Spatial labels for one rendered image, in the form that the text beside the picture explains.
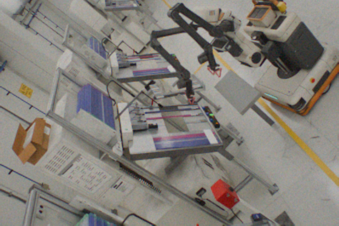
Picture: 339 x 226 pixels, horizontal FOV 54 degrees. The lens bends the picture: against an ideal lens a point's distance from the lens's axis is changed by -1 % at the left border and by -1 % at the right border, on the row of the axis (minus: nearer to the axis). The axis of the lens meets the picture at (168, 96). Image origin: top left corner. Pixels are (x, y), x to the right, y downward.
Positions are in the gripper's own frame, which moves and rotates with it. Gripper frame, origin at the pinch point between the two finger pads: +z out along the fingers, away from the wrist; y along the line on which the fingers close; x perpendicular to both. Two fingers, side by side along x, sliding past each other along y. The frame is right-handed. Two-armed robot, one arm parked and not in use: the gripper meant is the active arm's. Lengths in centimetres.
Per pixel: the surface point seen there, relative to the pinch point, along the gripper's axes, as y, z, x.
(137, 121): 12.3, 3.0, -47.6
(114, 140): 44, -4, -67
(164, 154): 48, 13, -33
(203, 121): 10.3, 16.1, 7.6
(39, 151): 49, -9, -118
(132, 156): 49, 9, -56
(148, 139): 30, 10, -42
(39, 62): -283, 37, -180
